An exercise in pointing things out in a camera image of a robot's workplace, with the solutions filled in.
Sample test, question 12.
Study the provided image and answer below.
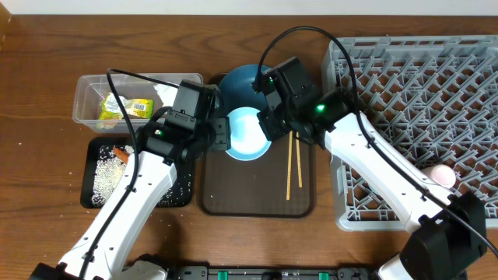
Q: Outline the short wooden chopstick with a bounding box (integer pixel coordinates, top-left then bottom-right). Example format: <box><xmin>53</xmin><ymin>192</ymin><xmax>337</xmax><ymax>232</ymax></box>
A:
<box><xmin>286</xmin><ymin>132</ymin><xmax>293</xmax><ymax>201</ymax></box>

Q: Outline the light blue bowl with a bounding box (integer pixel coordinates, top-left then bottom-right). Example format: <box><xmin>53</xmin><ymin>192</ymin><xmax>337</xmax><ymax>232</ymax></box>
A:
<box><xmin>226</xmin><ymin>107</ymin><xmax>272</xmax><ymax>161</ymax></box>

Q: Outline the dark blue plate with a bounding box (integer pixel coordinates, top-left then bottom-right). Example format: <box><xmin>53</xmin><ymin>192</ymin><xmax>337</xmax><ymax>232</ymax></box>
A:
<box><xmin>219</xmin><ymin>65</ymin><xmax>268</xmax><ymax>114</ymax></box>

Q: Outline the green snack wrapper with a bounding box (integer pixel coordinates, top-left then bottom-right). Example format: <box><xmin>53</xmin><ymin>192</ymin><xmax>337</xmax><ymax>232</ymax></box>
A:
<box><xmin>96</xmin><ymin>91</ymin><xmax>156</xmax><ymax>129</ymax></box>

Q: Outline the white napkin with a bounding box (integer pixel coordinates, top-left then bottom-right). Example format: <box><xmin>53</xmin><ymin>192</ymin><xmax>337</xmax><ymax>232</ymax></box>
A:
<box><xmin>153</xmin><ymin>84</ymin><xmax>178</xmax><ymax>107</ymax></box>

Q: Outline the orange carrot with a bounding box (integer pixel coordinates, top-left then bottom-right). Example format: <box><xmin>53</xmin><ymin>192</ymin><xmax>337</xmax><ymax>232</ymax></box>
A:
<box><xmin>113</xmin><ymin>146</ymin><xmax>129</xmax><ymax>164</ymax></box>

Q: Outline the white rice pile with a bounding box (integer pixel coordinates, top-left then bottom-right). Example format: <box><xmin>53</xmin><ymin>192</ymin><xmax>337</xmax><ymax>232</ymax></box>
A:
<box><xmin>92</xmin><ymin>144</ymin><xmax>192</xmax><ymax>207</ymax></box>

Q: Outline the pink cup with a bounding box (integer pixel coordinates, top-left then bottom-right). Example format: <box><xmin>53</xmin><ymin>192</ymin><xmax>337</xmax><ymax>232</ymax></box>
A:
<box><xmin>422</xmin><ymin>164</ymin><xmax>456</xmax><ymax>188</ymax></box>

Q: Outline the long wooden chopstick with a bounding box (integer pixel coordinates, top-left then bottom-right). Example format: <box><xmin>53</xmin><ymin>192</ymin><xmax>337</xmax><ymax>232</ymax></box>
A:
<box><xmin>296</xmin><ymin>132</ymin><xmax>303</xmax><ymax>188</ymax></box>

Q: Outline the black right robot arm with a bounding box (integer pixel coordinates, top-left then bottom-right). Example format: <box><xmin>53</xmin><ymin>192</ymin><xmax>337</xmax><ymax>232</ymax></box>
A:
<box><xmin>253</xmin><ymin>58</ymin><xmax>489</xmax><ymax>279</ymax></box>

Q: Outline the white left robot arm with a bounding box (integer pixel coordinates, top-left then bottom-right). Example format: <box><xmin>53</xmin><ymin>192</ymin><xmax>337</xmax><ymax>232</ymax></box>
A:
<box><xmin>30</xmin><ymin>107</ymin><xmax>230</xmax><ymax>279</ymax></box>

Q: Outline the grey dishwasher rack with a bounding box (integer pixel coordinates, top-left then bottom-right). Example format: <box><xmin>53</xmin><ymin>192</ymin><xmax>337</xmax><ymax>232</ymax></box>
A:
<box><xmin>321</xmin><ymin>35</ymin><xmax>497</xmax><ymax>229</ymax></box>

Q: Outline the brown serving tray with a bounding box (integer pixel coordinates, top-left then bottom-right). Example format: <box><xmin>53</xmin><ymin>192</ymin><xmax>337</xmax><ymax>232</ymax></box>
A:
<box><xmin>198</xmin><ymin>137</ymin><xmax>315</xmax><ymax>218</ymax></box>

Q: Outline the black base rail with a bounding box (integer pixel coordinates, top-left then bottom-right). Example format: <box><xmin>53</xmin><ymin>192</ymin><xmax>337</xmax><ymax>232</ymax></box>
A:
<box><xmin>124</xmin><ymin>254</ymin><xmax>374</xmax><ymax>280</ymax></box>

